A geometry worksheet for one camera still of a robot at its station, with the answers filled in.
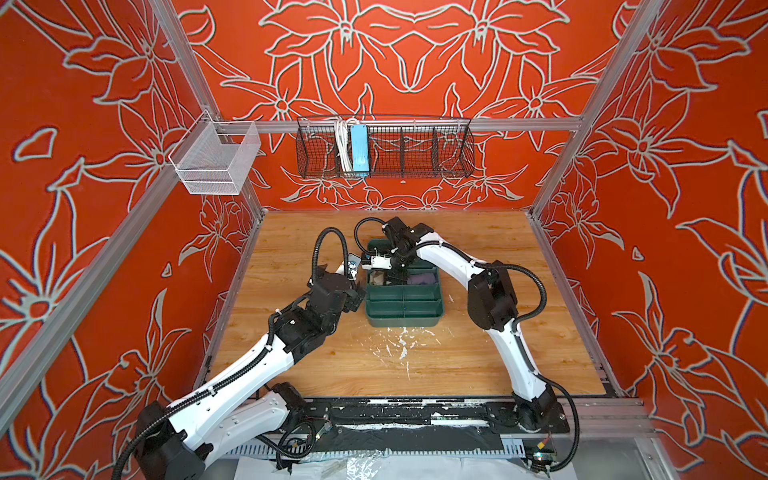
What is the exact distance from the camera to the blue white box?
0.90 metres

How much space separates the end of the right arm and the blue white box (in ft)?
0.71

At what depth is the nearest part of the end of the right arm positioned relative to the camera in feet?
2.42
